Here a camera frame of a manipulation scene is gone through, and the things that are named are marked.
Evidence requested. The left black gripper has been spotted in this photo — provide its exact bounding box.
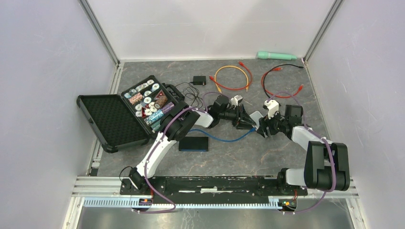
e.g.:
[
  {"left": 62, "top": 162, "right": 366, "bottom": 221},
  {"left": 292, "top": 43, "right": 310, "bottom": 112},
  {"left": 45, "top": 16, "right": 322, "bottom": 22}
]
[{"left": 219, "top": 104, "right": 256, "bottom": 131}]

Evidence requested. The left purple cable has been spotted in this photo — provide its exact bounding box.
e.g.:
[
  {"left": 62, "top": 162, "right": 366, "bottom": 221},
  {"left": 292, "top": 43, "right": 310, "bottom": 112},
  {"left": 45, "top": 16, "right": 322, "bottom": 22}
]
[{"left": 132, "top": 92, "right": 235, "bottom": 215}]

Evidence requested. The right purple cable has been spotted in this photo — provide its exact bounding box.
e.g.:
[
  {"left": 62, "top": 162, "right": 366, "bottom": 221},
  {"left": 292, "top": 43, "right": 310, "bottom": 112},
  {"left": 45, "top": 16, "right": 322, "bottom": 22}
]
[{"left": 267, "top": 92, "right": 337, "bottom": 216}]

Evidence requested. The black ethernet cable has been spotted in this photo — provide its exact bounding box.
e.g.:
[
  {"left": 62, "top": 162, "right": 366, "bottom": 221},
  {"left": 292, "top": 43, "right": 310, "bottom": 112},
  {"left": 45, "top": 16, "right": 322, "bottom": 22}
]
[{"left": 263, "top": 64, "right": 304, "bottom": 97}]

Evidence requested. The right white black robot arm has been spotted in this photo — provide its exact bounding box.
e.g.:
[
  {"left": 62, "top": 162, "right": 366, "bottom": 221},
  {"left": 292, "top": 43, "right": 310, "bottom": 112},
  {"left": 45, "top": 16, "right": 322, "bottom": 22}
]
[{"left": 257, "top": 100, "right": 351, "bottom": 195}]

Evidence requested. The black poker chip case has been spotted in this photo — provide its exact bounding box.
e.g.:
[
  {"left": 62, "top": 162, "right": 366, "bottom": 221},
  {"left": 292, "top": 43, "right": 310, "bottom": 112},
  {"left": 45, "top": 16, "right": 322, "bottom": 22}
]
[{"left": 76, "top": 75, "right": 184, "bottom": 153}]

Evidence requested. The red ethernet cable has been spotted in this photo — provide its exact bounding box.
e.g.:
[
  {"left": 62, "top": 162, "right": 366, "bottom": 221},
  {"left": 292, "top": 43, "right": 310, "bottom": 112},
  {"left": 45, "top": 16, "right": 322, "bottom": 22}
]
[
  {"left": 260, "top": 66, "right": 304, "bottom": 99},
  {"left": 209, "top": 62, "right": 253, "bottom": 92}
]

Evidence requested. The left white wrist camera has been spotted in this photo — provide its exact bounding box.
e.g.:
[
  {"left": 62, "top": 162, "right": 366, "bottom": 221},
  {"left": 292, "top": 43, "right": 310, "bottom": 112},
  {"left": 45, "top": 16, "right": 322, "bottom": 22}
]
[{"left": 230, "top": 95, "right": 243, "bottom": 106}]

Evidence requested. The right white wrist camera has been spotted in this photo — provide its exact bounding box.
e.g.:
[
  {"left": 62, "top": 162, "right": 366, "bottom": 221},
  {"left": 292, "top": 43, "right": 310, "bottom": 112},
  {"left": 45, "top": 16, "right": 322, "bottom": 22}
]
[{"left": 264, "top": 100, "right": 280, "bottom": 119}]

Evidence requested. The black network switch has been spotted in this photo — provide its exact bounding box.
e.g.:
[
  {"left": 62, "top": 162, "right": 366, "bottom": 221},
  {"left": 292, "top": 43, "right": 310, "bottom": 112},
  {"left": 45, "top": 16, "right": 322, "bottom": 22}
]
[{"left": 178, "top": 136, "right": 209, "bottom": 152}]

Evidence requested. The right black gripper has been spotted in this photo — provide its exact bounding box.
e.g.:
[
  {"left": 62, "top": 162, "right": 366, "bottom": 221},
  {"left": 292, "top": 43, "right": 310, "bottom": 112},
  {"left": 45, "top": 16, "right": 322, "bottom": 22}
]
[{"left": 256, "top": 108, "right": 288, "bottom": 138}]

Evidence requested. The white plastic box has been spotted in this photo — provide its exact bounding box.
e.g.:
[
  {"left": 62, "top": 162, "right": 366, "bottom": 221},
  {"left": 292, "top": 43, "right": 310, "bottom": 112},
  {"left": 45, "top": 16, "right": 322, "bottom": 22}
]
[{"left": 249, "top": 111, "right": 263, "bottom": 130}]

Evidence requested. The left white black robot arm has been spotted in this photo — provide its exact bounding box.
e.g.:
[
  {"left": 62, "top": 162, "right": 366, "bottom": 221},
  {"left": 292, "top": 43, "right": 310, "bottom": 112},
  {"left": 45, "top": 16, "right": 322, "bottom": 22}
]
[{"left": 128, "top": 95, "right": 256, "bottom": 195}]

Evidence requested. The black power adapter with cord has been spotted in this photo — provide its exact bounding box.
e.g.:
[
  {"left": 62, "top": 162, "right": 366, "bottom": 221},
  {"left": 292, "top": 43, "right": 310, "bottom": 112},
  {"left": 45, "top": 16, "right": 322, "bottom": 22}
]
[{"left": 175, "top": 76, "right": 207, "bottom": 108}]

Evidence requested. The yellow ethernet cable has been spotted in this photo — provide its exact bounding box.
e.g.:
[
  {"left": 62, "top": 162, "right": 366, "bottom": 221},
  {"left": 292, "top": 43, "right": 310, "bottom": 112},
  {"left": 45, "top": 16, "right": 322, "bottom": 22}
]
[{"left": 214, "top": 65, "right": 250, "bottom": 95}]

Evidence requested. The white slotted cable duct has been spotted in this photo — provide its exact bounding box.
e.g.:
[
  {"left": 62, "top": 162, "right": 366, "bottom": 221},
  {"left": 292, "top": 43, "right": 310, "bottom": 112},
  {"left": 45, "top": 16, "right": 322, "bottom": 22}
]
[{"left": 84, "top": 197, "right": 282, "bottom": 210}]

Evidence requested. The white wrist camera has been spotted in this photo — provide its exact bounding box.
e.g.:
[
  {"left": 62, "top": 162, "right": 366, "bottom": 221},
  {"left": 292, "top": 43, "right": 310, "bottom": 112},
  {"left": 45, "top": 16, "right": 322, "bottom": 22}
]
[
  {"left": 264, "top": 100, "right": 280, "bottom": 119},
  {"left": 230, "top": 95, "right": 243, "bottom": 106}
]

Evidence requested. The purple cable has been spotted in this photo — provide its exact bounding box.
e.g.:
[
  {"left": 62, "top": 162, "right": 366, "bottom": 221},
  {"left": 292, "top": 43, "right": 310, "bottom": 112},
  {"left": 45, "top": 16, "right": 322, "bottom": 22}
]
[
  {"left": 267, "top": 92, "right": 337, "bottom": 216},
  {"left": 132, "top": 92, "right": 235, "bottom": 215}
]

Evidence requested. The blue ethernet cable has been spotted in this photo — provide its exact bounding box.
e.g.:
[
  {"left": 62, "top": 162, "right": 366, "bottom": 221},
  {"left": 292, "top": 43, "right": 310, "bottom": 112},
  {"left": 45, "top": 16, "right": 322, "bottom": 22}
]
[{"left": 189, "top": 127, "right": 257, "bottom": 143}]

